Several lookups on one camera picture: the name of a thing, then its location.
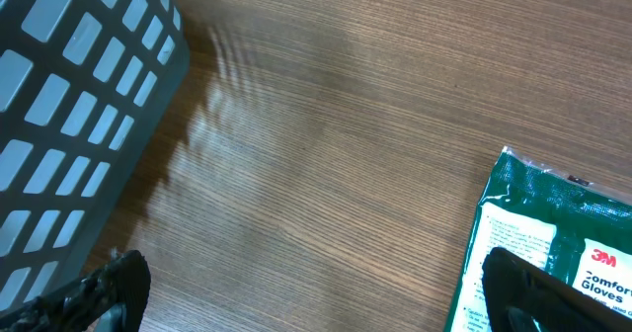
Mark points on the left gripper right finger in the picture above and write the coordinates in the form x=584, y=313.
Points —
x=520, y=297

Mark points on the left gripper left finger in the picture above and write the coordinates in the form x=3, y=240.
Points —
x=112, y=298

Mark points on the green white wipes packet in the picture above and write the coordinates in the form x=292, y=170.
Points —
x=574, y=230

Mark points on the grey plastic mesh basket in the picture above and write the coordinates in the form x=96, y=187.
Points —
x=84, y=83

